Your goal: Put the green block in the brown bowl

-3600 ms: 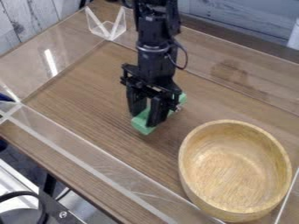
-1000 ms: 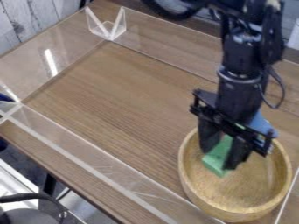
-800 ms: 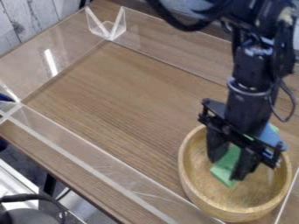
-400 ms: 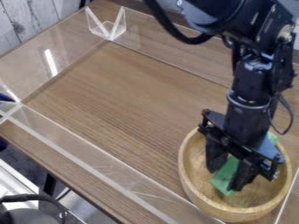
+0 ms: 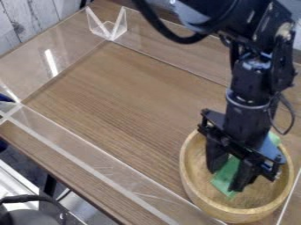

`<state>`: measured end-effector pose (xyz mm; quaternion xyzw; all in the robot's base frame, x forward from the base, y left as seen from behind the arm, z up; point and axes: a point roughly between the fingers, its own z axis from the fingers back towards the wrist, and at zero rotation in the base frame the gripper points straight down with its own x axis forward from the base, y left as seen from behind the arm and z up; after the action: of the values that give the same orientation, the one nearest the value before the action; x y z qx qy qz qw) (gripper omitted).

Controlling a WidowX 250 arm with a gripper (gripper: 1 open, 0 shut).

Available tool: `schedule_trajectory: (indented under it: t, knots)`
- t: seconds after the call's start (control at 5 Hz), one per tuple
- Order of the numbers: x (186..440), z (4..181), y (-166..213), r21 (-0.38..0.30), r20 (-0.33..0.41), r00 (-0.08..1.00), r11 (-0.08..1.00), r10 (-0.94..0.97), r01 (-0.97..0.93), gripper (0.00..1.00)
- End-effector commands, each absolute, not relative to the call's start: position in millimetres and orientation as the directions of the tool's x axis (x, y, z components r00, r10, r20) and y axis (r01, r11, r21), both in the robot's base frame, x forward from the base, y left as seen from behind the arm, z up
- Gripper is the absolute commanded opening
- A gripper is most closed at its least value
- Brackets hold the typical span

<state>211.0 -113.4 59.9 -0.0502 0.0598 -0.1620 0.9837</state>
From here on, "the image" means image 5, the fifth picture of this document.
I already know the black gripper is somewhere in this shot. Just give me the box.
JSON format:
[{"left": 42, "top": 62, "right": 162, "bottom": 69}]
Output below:
[{"left": 198, "top": 91, "right": 286, "bottom": 192}]

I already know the green rectangular block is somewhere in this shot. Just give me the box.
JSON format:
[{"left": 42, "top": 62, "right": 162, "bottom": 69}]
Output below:
[{"left": 210, "top": 132, "right": 281, "bottom": 199}]

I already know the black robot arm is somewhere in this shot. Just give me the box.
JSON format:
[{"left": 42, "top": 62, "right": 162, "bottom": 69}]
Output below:
[{"left": 133, "top": 0, "right": 296, "bottom": 192}]

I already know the brown wooden bowl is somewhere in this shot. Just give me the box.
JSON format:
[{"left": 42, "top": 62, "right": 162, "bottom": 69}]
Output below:
[{"left": 179, "top": 130, "right": 296, "bottom": 224}]

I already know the black table leg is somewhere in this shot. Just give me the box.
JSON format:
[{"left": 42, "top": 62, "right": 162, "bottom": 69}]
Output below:
[{"left": 44, "top": 175, "right": 58, "bottom": 197}]

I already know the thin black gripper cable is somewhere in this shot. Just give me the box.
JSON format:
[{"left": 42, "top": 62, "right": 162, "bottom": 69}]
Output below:
[{"left": 269, "top": 92, "right": 296, "bottom": 136}]

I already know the clear acrylic enclosure wall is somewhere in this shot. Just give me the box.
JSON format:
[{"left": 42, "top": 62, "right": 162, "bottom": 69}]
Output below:
[{"left": 0, "top": 2, "right": 301, "bottom": 225}]

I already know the black cable lower left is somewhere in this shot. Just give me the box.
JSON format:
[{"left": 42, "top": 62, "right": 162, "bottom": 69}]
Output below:
[{"left": 0, "top": 194, "right": 68, "bottom": 225}]

